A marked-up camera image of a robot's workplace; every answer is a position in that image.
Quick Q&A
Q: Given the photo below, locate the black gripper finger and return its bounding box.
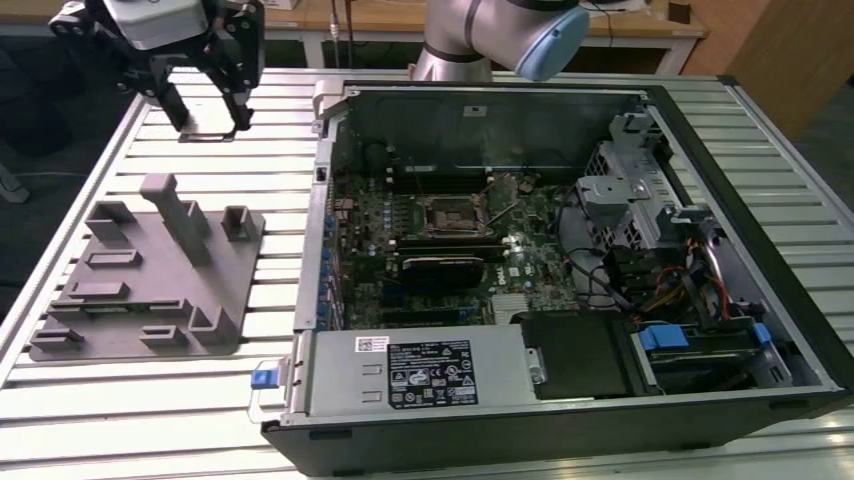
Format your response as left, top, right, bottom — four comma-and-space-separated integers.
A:
47, 0, 197, 133
198, 0, 270, 133

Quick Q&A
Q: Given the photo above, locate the silver CPU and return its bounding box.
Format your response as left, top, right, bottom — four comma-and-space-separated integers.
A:
178, 129, 237, 145

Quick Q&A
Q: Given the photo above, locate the CPU socket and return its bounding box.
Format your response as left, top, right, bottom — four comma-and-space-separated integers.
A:
414, 195, 494, 237

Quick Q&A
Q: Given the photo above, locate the wooden desk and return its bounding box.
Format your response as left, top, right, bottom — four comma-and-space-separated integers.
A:
0, 0, 709, 69

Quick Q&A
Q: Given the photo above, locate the grey plastic case foot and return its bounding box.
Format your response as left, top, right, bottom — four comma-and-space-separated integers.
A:
311, 79, 350, 122

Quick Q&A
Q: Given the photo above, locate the black office chair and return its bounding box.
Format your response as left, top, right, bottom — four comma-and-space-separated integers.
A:
0, 47, 79, 156

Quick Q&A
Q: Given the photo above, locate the grey chair foot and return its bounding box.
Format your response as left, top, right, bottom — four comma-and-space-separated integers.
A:
0, 159, 30, 204

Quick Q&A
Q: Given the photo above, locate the grey parts rack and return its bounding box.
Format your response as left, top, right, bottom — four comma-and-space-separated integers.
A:
27, 172, 269, 362

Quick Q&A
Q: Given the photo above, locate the green RAM stick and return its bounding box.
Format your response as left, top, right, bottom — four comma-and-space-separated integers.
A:
398, 243, 508, 263

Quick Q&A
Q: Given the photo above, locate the black graphics card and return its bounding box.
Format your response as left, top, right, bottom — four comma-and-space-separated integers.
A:
398, 253, 489, 295

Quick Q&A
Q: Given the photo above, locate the green motherboard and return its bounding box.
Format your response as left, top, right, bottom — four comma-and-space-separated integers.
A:
330, 167, 606, 332

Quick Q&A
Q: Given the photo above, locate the black expansion slot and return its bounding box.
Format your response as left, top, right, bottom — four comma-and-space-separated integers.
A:
381, 308, 470, 325

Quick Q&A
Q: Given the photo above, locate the metal drive cage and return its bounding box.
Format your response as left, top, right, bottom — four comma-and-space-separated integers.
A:
574, 112, 696, 251

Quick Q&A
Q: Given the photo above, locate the grey power supply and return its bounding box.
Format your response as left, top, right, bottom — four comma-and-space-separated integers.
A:
283, 327, 540, 417

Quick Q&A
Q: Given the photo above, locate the silver heatsink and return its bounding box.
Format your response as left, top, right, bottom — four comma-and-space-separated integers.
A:
490, 293, 534, 326

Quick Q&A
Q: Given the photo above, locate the grey plastic latch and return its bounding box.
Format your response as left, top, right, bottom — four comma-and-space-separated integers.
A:
657, 203, 714, 236

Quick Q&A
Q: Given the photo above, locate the black plastic shroud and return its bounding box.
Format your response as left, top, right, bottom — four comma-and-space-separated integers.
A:
517, 309, 648, 401

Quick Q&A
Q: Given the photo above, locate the wooden cabinet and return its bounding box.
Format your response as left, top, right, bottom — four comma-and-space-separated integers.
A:
684, 0, 854, 141

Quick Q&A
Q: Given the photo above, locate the hard disk in blue carrier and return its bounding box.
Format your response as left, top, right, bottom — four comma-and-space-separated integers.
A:
637, 322, 776, 396

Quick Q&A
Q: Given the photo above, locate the black PC case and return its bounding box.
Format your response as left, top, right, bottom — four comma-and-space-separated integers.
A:
258, 74, 854, 479

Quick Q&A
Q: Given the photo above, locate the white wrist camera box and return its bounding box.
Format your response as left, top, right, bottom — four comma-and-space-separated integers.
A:
105, 0, 210, 51

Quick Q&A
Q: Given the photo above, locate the thin hanging cable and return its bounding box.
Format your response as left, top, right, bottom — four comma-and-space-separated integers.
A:
329, 0, 358, 70

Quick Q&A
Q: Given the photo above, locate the metal case handle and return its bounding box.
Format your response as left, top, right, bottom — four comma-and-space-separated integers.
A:
246, 355, 299, 425

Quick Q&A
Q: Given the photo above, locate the black cable in case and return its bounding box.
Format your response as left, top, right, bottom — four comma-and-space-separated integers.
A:
557, 197, 636, 314

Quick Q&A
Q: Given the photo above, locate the yellow wire bundle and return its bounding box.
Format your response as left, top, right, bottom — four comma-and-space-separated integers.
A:
637, 279, 700, 314

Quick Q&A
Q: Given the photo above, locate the red wire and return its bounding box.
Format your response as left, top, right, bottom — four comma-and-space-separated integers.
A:
714, 272, 734, 321

